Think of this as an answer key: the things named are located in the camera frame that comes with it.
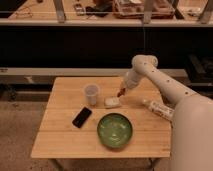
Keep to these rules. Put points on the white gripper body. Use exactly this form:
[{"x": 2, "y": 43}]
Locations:
[{"x": 131, "y": 79}]

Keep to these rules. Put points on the red pepper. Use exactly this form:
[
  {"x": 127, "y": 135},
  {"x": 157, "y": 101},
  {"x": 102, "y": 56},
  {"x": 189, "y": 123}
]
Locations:
[{"x": 121, "y": 92}]

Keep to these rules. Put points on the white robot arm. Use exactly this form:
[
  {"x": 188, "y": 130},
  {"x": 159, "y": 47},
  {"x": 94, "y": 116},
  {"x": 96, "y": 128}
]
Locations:
[{"x": 192, "y": 121}]

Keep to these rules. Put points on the white sponge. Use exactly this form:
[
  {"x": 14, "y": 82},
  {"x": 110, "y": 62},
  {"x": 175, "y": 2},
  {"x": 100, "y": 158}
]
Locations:
[{"x": 112, "y": 102}]

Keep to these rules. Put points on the clear plastic cup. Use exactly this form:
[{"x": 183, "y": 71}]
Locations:
[{"x": 91, "y": 92}]

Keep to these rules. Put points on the green bowl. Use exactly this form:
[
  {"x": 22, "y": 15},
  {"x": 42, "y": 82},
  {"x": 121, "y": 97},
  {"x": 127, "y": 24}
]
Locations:
[{"x": 114, "y": 130}]

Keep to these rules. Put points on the wooden table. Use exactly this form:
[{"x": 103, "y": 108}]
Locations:
[{"x": 59, "y": 138}]

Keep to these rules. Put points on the black smartphone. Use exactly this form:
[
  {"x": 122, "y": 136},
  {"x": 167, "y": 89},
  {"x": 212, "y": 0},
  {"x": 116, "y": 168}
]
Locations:
[{"x": 82, "y": 116}]

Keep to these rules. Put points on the red tray on shelf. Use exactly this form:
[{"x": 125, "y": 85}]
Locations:
[{"x": 136, "y": 8}]

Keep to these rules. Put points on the black object on shelf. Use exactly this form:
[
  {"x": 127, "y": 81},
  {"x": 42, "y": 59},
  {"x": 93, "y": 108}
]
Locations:
[{"x": 99, "y": 10}]

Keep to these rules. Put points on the grey remote on shelf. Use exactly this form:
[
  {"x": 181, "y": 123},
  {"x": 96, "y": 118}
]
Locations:
[{"x": 79, "y": 9}]

